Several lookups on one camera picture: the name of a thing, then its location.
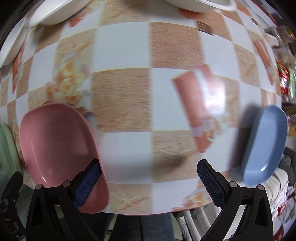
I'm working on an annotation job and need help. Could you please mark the pink plastic plate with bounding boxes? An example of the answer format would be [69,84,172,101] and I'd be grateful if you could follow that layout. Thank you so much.
[19,103,110,214]

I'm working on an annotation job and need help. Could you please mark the blue plastic plate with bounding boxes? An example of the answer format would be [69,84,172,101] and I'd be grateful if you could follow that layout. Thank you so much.
[240,105,287,186]

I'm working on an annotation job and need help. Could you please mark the white sneaker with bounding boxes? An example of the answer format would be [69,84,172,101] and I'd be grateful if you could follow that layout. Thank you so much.
[262,168,289,212]

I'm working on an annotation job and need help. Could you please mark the green plastic plate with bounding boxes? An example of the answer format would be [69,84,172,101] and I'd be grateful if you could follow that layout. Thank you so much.
[0,123,23,178]

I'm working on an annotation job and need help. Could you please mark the blue jeans leg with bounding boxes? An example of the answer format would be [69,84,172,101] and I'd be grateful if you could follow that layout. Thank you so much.
[109,213,175,240]

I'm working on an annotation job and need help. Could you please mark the red snack packages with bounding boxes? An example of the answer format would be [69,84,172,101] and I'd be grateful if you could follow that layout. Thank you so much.
[276,25,296,103]

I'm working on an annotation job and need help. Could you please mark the checkered patterned tablecloth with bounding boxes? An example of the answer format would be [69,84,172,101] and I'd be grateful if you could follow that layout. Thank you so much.
[1,1,281,214]

